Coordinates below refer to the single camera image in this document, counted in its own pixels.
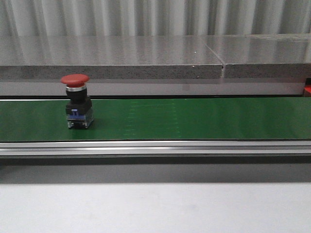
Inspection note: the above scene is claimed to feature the grey stone slab left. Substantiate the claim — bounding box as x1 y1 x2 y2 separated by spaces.
0 36 223 82

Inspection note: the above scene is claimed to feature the grey stone slab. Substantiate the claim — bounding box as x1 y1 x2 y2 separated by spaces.
0 36 223 82
204 34 311 82

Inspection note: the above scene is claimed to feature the red push button on table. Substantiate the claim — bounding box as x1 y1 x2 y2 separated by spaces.
61 74 94 129

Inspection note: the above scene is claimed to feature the white panel under slab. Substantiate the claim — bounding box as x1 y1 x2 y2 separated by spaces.
0 79 305 96

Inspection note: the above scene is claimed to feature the green conveyor belt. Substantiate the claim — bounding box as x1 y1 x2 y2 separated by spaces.
0 97 311 142

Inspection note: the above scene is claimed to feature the grey stone slab right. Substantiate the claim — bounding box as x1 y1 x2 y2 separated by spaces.
204 34 311 82

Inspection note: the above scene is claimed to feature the red object at edge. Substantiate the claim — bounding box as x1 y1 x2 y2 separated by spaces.
303 85 311 97

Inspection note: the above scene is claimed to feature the grey pleated curtain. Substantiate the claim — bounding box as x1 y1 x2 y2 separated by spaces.
0 0 311 36

